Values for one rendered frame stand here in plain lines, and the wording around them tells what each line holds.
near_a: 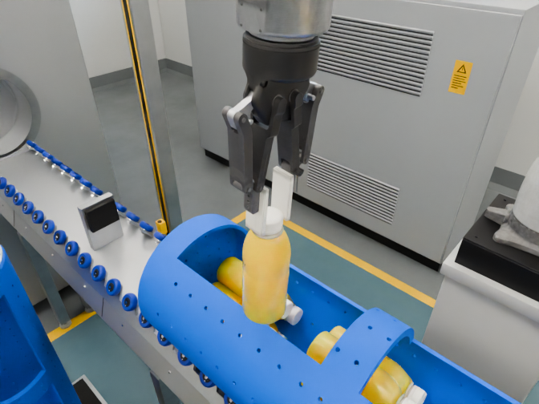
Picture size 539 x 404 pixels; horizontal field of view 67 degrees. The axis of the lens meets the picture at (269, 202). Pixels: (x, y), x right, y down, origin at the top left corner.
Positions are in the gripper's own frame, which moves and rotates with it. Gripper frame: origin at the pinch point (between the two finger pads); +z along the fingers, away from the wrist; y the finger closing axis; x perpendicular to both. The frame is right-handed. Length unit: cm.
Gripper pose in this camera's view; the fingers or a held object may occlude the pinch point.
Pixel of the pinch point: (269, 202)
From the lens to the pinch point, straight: 51.1
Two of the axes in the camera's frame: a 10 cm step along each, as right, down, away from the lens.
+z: -0.6, 8.0, 5.9
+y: -7.0, 3.9, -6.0
